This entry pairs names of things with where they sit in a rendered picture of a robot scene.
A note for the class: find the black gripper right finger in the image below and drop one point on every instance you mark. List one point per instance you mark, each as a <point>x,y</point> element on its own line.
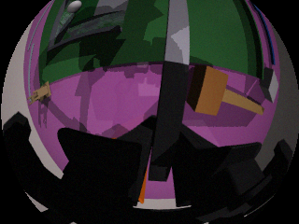
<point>197,162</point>

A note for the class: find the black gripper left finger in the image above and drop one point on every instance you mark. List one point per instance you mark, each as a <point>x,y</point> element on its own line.
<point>126,156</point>

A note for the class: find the grey ball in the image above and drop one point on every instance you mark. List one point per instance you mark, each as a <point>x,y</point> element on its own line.
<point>74,6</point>

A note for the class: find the dark green flat mat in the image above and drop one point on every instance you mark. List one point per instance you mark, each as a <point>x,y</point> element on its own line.
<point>220,34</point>

